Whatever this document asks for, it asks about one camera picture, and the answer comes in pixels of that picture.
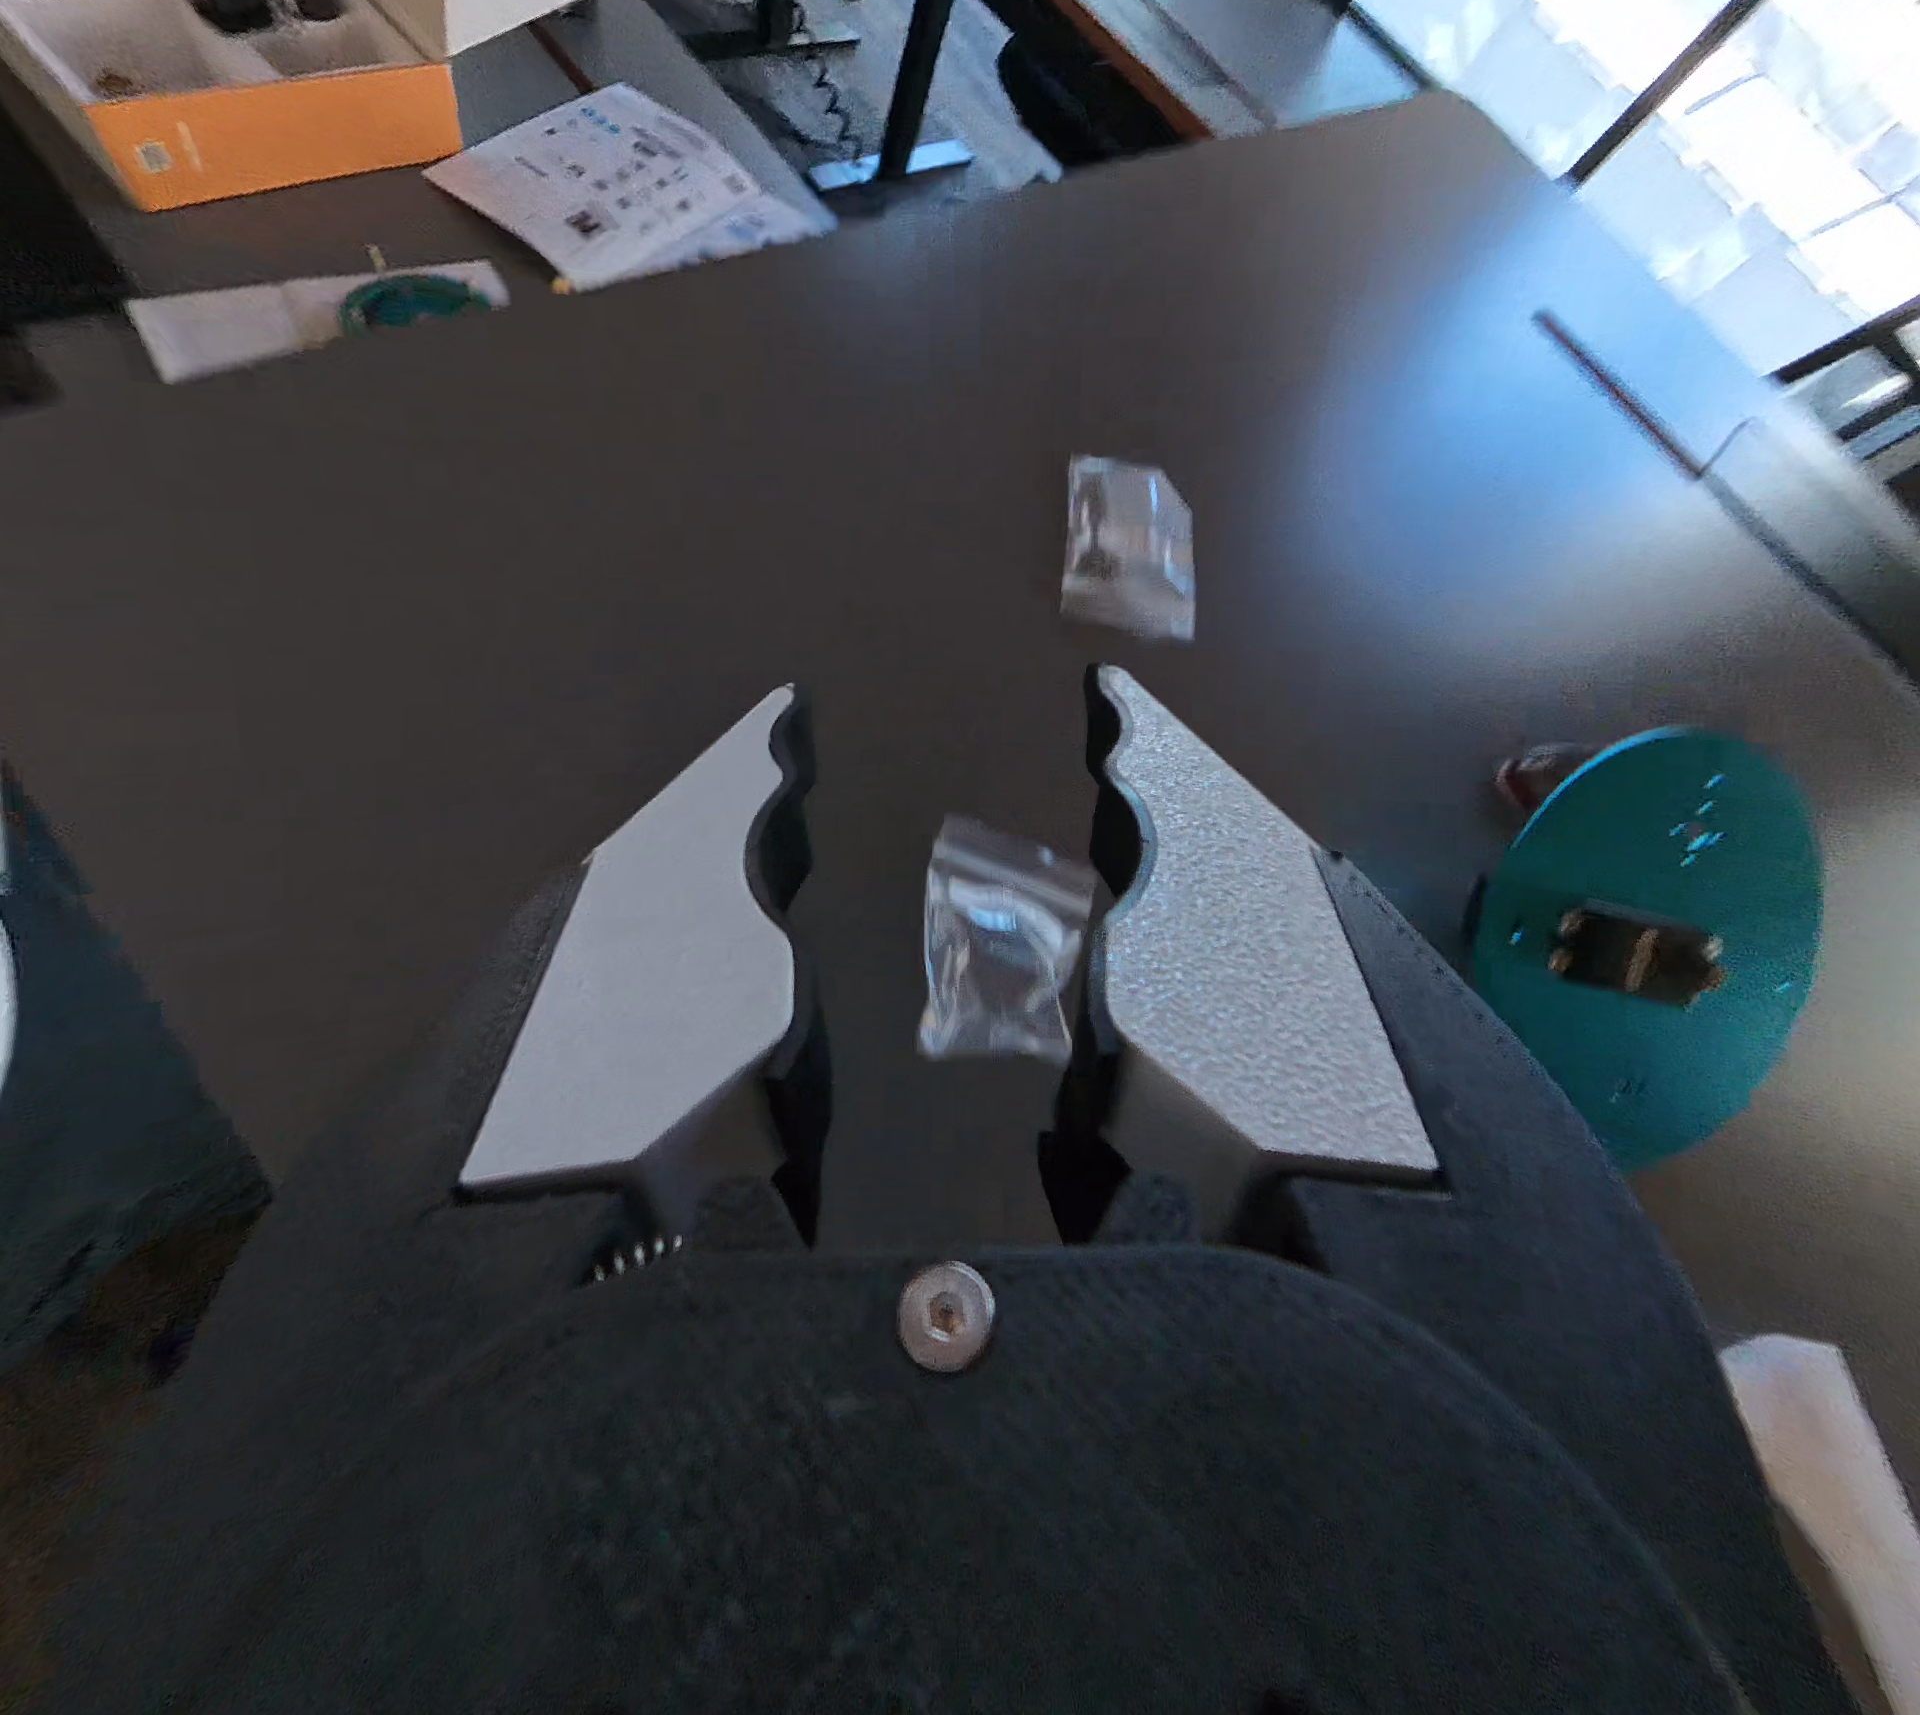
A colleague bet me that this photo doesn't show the large window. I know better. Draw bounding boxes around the large window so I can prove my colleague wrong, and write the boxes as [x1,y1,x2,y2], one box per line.
[1139,0,1920,502]

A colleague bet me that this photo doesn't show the dark grey desk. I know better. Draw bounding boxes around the dark grey desk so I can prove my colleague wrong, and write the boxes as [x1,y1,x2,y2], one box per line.
[0,82,1920,1715]

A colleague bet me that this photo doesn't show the white foam sheet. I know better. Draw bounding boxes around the white foam sheet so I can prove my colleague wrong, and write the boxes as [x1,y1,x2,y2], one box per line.
[125,262,512,382]

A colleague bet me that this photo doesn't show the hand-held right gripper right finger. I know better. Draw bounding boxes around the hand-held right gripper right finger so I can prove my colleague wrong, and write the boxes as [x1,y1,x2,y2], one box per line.
[1043,666,1441,1234]

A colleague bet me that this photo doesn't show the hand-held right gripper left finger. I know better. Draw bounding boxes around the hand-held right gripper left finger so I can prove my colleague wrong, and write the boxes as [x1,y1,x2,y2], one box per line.
[455,684,829,1238]

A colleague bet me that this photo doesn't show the clear small parts bag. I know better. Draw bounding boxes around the clear small parts bag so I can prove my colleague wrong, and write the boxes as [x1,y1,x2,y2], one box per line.
[1060,456,1199,644]
[915,816,1106,1066]

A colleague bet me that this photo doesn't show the blue round plate with cutout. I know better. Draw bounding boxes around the blue round plate with cutout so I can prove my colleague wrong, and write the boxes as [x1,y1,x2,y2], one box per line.
[1464,726,1826,1172]

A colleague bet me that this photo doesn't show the blue round metal base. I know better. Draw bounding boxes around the blue round metal base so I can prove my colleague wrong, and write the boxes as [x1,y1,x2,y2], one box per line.
[340,270,498,340]

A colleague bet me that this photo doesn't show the black office chair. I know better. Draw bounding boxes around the black office chair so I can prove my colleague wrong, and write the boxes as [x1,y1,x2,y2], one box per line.
[0,772,265,1371]

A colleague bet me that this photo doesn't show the black coiled cable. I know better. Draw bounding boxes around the black coiled cable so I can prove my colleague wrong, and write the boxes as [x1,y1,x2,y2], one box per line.
[773,52,877,164]

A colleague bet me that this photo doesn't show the white foam block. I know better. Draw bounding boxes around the white foam block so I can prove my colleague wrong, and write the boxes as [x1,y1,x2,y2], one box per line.
[1720,1335,1920,1715]

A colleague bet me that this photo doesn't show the orange cardboard box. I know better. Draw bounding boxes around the orange cardboard box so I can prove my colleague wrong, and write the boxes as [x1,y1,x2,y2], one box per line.
[0,0,715,212]

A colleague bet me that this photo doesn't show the small red part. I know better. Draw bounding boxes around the small red part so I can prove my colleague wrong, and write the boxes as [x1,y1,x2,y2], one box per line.
[1493,744,1591,818]

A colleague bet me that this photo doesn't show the printed instruction booklet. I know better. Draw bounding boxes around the printed instruction booklet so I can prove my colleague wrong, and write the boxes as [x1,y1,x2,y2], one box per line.
[426,84,836,292]

